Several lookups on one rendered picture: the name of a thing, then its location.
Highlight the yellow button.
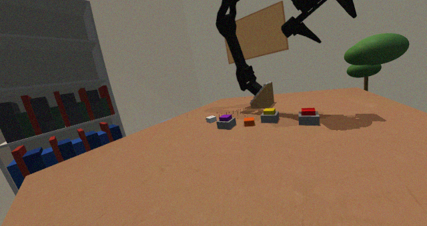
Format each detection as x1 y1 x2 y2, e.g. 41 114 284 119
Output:
260 108 279 123

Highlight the red button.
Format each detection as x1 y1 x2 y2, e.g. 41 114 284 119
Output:
298 108 320 126

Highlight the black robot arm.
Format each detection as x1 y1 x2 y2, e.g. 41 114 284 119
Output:
216 0 311 95

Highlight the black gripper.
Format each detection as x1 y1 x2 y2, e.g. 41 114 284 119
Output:
281 0 357 43

